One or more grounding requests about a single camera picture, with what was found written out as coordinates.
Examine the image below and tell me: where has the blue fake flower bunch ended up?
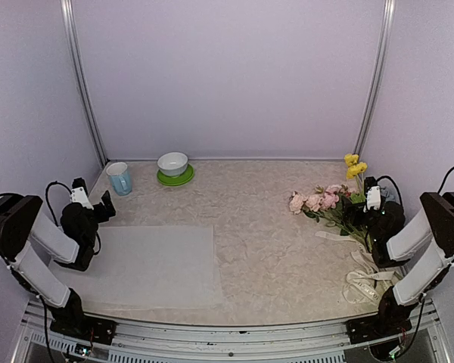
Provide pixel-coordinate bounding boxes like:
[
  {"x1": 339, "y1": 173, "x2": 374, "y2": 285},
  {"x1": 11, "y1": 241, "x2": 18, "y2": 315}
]
[{"x1": 380, "y1": 186, "x2": 399, "y2": 203}]

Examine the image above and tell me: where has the front aluminium rail base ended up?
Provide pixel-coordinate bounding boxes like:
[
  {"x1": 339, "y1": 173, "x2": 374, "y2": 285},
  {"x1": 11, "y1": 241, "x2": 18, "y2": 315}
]
[{"x1": 7, "y1": 299, "x2": 454, "y2": 362}]

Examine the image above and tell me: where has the white ceramic bowl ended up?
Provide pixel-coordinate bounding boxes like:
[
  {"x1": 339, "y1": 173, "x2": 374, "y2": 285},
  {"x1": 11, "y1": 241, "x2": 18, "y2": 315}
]
[{"x1": 157, "y1": 152, "x2": 188, "y2": 177}]

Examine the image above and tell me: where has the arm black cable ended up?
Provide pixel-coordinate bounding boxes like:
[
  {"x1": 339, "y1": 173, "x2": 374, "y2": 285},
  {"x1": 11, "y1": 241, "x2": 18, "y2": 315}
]
[
  {"x1": 45, "y1": 181, "x2": 75, "y2": 228},
  {"x1": 437, "y1": 165, "x2": 454, "y2": 197}
]

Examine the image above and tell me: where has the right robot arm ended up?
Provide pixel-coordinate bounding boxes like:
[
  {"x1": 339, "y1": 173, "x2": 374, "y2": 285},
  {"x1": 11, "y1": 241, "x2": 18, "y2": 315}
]
[{"x1": 347, "y1": 192, "x2": 454, "y2": 344}]

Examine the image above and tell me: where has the cream printed ribbon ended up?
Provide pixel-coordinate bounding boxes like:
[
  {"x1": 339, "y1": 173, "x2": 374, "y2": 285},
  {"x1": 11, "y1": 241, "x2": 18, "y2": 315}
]
[{"x1": 315, "y1": 231, "x2": 401, "y2": 306}]

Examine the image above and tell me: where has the pink fake flower bunch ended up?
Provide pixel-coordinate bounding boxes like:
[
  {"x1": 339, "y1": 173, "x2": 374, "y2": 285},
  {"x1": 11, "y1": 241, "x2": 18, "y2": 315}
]
[{"x1": 288, "y1": 185, "x2": 372, "y2": 252}]

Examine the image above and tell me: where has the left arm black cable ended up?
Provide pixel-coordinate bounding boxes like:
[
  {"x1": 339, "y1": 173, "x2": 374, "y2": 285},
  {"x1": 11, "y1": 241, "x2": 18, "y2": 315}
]
[{"x1": 45, "y1": 181, "x2": 75, "y2": 228}]

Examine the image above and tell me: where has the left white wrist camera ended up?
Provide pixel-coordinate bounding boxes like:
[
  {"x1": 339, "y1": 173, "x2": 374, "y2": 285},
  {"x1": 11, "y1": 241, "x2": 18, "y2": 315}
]
[{"x1": 70, "y1": 178, "x2": 93, "y2": 209}]

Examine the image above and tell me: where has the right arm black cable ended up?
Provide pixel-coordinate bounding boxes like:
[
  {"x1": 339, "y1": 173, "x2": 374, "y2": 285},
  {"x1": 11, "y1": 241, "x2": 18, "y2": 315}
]
[{"x1": 437, "y1": 165, "x2": 454, "y2": 197}]

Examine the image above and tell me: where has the green plate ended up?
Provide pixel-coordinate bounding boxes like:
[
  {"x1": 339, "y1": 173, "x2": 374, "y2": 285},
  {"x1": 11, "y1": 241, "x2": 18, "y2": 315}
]
[{"x1": 157, "y1": 164, "x2": 194, "y2": 187}]

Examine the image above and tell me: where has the right aluminium frame post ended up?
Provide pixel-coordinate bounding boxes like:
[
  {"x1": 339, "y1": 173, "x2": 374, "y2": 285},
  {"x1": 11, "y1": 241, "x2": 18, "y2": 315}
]
[{"x1": 354, "y1": 0, "x2": 396, "y2": 155}]

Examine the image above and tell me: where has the yellow fake flower stem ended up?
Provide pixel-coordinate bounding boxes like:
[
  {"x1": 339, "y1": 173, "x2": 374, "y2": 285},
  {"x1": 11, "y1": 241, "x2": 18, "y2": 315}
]
[{"x1": 344, "y1": 154, "x2": 368, "y2": 195}]

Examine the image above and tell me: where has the light blue mug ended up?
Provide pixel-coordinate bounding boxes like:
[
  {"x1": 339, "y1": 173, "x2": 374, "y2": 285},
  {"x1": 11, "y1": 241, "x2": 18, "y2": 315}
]
[{"x1": 106, "y1": 162, "x2": 132, "y2": 196}]

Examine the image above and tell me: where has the left aluminium frame post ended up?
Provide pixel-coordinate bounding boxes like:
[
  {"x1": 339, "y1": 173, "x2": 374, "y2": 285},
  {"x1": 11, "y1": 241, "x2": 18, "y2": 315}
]
[{"x1": 60, "y1": 0, "x2": 108, "y2": 168}]

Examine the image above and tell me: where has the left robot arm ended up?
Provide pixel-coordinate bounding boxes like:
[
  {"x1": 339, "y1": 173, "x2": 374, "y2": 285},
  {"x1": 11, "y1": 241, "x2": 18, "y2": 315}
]
[{"x1": 0, "y1": 188, "x2": 117, "y2": 345}]

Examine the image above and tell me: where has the aluminium frame post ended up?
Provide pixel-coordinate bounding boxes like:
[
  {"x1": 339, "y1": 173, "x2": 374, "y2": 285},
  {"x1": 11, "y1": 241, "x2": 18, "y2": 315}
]
[
  {"x1": 60, "y1": 0, "x2": 108, "y2": 168},
  {"x1": 354, "y1": 0, "x2": 396, "y2": 155}
]

